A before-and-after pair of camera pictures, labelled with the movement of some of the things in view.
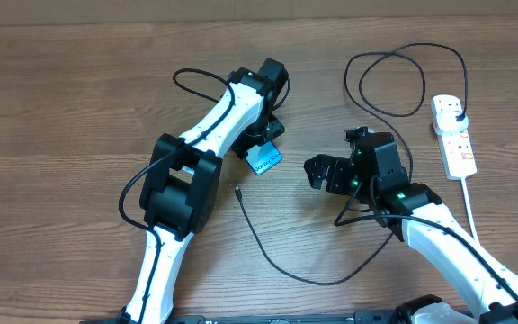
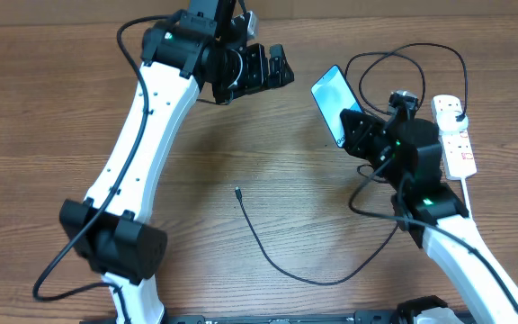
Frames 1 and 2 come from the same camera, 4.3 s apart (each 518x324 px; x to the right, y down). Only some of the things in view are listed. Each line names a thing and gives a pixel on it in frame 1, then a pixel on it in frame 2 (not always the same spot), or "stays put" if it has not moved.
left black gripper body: (259, 131) -> (242, 74)
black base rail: (359, 317) stays put
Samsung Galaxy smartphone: (263, 158) -> (332, 94)
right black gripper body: (344, 181) -> (378, 151)
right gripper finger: (317, 168) -> (360, 130)
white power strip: (456, 148) stays put
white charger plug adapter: (446, 121) stays put
